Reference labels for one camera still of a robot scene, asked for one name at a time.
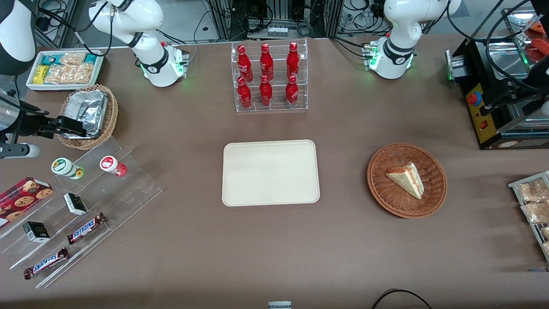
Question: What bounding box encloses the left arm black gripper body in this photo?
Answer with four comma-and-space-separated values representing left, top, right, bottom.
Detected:
504, 79, 542, 104

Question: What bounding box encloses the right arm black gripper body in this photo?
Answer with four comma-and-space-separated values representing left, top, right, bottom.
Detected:
0, 110, 61, 145

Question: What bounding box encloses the green gum bottle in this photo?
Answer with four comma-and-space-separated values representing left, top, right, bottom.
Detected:
51, 158, 84, 180

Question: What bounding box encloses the aluminium foil tray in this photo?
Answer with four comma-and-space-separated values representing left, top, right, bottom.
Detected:
58, 89, 109, 140

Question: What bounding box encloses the red gum bottle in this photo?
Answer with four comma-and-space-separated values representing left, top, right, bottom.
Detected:
100, 155, 128, 177

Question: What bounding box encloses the beige rectangular tray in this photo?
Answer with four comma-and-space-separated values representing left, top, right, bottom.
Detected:
222, 140, 320, 207

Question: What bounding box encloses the black machine yellow panel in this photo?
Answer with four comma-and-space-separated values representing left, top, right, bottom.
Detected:
445, 5, 549, 151

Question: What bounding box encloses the white plastic bin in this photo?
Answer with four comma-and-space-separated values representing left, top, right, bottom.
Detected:
26, 50, 105, 92

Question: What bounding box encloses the oval wicker basket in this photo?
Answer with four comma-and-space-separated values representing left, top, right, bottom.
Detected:
57, 84, 119, 150

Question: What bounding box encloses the yellow snack packet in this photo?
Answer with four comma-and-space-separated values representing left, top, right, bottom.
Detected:
33, 65, 50, 85

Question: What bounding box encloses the clear rice cracker bag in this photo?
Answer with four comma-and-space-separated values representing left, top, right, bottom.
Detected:
60, 51, 87, 66
45, 63, 94, 85

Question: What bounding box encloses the small black box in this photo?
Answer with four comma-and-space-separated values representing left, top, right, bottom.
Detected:
63, 193, 88, 216
22, 221, 51, 243

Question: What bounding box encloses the red cookie box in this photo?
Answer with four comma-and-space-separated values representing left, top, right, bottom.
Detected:
0, 176, 54, 228

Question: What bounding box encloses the clear acrylic stepped stand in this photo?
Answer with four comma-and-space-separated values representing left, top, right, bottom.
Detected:
0, 136, 163, 289

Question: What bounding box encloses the Snickers chocolate bar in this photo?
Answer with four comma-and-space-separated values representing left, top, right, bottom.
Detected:
67, 212, 107, 245
24, 247, 70, 280

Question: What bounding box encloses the wrapped triangle sandwich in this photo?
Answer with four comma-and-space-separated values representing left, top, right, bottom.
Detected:
385, 162, 425, 200

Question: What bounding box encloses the round wicker basket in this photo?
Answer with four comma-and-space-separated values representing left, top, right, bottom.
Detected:
367, 143, 448, 219

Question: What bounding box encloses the red cola bottle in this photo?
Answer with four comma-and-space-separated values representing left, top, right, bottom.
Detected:
286, 42, 300, 78
237, 76, 253, 110
237, 45, 253, 82
259, 43, 274, 82
285, 75, 299, 108
259, 75, 273, 107

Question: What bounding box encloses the clear acrylic bottle rack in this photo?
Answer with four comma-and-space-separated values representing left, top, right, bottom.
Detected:
231, 38, 309, 113

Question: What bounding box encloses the grey wire tray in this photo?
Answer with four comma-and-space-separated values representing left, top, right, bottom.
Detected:
508, 170, 549, 263

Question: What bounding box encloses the black overhead cable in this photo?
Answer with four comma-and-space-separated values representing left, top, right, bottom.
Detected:
445, 0, 549, 93

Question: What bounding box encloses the aluminium frame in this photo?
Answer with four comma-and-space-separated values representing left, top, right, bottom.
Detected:
34, 0, 78, 48

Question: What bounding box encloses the black looped cable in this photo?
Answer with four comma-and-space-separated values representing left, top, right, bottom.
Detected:
371, 289, 434, 309

